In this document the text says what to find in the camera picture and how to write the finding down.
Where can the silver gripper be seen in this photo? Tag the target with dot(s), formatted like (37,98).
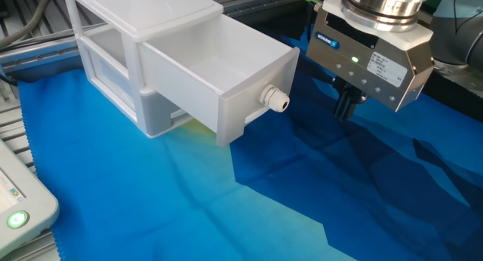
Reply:
(362,61)

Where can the drawer with white knob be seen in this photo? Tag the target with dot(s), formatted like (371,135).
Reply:
(211,80)

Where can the white plastic drawer cabinet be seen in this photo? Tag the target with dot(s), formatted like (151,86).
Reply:
(132,19)

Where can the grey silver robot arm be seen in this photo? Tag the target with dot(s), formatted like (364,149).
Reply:
(434,19)

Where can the drawer with black knob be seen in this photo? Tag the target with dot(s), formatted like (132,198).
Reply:
(162,115)

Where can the blue mountain print cloth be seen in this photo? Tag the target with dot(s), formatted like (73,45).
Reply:
(302,197)

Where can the white teach pendant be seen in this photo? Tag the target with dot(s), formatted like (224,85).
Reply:
(34,204)

